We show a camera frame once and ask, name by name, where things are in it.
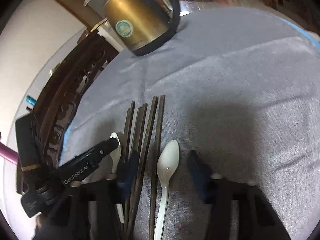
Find white spoon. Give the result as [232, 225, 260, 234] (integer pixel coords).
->
[154, 140, 180, 240]
[110, 132, 125, 224]

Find dark chopstick three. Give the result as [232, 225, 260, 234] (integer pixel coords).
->
[131, 96, 158, 239]

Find dark chopstick two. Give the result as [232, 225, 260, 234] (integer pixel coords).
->
[125, 103, 148, 239]

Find dark chopstick four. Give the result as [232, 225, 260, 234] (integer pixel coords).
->
[149, 95, 165, 240]

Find purple thermos bottle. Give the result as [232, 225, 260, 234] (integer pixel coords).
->
[0, 142, 19, 165]

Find teal thermos bottle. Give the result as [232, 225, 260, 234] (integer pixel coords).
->
[25, 95, 36, 106]

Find dark carved wooden sideboard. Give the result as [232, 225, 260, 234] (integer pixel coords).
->
[16, 28, 121, 193]

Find grey table cloth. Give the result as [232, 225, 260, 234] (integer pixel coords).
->
[60, 7, 319, 239]

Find gold electric kettle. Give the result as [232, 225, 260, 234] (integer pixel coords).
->
[104, 0, 181, 56]

